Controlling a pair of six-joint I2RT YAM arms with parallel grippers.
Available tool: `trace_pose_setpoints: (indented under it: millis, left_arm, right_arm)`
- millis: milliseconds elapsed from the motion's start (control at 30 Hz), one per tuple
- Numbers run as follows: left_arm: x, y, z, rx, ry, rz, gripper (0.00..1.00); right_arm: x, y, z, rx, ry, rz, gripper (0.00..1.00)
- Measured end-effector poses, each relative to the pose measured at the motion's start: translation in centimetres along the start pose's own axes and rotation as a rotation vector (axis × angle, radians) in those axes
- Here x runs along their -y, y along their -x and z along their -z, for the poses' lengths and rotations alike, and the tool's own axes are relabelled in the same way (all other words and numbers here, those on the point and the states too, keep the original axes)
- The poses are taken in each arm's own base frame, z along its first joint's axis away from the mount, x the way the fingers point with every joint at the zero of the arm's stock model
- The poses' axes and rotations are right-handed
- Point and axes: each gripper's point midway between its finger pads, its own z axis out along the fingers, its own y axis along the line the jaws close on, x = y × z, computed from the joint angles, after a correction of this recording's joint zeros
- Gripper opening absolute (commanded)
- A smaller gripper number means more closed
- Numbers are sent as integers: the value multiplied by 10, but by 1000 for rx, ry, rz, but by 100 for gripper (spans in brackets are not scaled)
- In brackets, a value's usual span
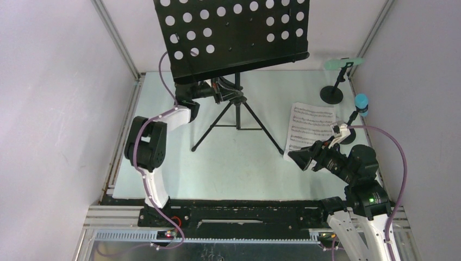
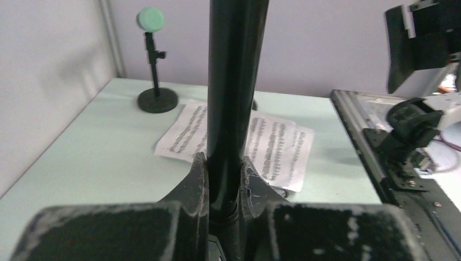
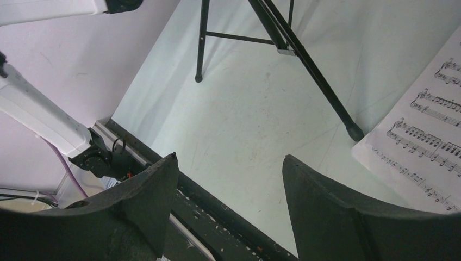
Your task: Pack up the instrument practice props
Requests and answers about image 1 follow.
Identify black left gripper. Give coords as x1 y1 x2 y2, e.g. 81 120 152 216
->
189 71 242 105

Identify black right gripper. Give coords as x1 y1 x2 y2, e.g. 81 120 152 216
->
286 135 355 183

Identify sheet music page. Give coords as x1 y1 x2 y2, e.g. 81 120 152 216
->
283 102 336 161

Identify black music stand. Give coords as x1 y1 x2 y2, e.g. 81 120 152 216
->
152 0 310 156

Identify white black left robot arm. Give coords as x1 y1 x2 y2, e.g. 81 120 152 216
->
124 77 242 226

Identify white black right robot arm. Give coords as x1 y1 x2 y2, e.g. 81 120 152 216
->
288 141 400 260

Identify black near microphone stand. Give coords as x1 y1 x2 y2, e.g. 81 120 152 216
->
340 109 359 145

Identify black microphone stand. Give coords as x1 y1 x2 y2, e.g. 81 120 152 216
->
340 109 359 145
320 62 353 104

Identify black far microphone stand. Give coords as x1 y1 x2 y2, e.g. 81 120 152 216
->
320 62 353 104

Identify blue toy microphone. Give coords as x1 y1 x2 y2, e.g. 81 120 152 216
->
354 93 369 117

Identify green toy microphone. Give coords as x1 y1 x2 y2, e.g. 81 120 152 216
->
323 58 365 70

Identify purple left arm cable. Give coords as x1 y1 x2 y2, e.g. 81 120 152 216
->
132 51 199 251

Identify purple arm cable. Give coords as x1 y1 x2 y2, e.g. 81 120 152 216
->
331 124 408 261
132 51 199 251

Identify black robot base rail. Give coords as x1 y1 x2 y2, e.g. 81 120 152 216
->
138 197 347 241

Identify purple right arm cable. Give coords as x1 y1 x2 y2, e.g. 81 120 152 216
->
331 124 408 261

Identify aluminium table frame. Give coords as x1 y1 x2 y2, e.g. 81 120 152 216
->
72 0 422 261

